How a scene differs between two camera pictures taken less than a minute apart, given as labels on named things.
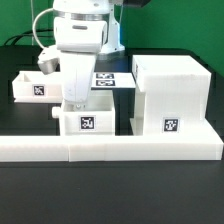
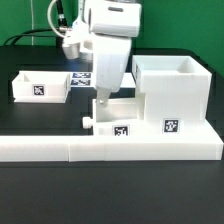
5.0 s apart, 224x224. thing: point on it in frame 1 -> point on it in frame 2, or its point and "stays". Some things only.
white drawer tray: [38, 87] stays
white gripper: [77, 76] -> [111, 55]
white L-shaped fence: [207, 146] stays
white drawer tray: [97, 119] -> [122, 117]
